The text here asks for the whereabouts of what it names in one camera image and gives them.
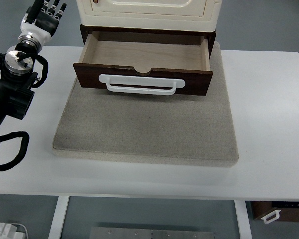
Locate grey metal plate with screws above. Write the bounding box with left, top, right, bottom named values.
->
left=89, top=227, right=215, bottom=239

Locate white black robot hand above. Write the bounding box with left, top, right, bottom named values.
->
left=19, top=0, right=67, bottom=46

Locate white table leg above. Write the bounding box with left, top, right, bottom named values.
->
left=48, top=196, right=70, bottom=239
left=234, top=200, right=252, bottom=239

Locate brown wooden box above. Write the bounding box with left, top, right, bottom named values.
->
left=251, top=201, right=299, bottom=223

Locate white power adapter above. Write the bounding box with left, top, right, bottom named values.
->
left=0, top=223, right=18, bottom=239

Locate dark brown wooden drawer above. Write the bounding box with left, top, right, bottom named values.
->
left=73, top=31, right=213, bottom=97

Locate cream cabinet body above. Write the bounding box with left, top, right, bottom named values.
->
left=76, top=0, right=221, bottom=32

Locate white drawer handle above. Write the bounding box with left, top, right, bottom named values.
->
left=98, top=74, right=186, bottom=96

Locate beige fabric mat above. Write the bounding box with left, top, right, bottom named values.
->
left=51, top=41, right=240, bottom=168

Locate small white box handle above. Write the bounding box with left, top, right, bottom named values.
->
left=261, top=209, right=282, bottom=224

